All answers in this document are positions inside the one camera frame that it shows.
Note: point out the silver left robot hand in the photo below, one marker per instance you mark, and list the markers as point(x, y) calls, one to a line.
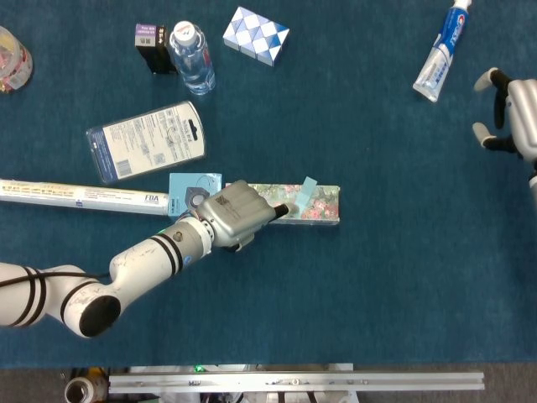
point(239, 214)

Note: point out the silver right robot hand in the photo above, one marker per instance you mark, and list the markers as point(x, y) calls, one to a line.
point(524, 117)

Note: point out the light blue tape strip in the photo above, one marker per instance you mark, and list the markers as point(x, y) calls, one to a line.
point(307, 189)

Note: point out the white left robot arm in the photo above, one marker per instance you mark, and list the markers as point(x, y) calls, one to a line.
point(138, 264)

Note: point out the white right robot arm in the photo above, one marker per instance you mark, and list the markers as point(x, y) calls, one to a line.
point(533, 176)

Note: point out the light blue speaker box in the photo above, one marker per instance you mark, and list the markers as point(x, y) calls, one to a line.
point(184, 189)

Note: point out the long floral print box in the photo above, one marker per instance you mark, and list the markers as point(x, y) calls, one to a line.
point(323, 205)

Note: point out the white blue toothpaste tube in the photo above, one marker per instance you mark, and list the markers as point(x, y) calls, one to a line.
point(440, 59)

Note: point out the long white roll box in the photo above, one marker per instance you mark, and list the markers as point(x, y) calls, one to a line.
point(84, 195)

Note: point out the black purple small box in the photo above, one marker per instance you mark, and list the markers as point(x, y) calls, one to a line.
point(153, 50)

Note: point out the white blister pack card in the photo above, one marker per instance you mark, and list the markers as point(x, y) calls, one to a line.
point(147, 140)

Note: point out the teal felt table cloth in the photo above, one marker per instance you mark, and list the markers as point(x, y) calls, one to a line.
point(335, 294)

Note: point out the clear water bottle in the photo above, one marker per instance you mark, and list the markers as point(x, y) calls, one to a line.
point(193, 59)

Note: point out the blue white snake puzzle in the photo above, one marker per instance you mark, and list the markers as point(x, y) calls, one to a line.
point(256, 35)

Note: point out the brown tape roll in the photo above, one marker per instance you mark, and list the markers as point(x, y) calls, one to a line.
point(81, 390)

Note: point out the aluminium profile rail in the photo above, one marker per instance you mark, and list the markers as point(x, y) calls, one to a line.
point(293, 382)

